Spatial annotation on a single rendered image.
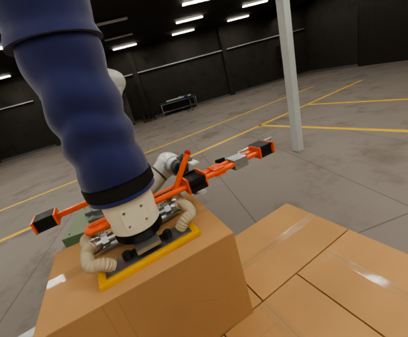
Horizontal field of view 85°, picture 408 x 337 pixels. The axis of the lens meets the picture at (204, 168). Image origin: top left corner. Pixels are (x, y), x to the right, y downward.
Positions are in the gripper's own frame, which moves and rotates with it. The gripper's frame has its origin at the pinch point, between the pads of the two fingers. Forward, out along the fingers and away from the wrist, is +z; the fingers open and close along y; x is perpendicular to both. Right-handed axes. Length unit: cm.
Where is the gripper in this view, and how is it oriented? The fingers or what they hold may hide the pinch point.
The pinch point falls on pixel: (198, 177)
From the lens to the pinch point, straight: 88.9
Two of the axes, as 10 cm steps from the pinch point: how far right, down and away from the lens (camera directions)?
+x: -8.4, 3.9, -3.9
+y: 2.5, 9.0, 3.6
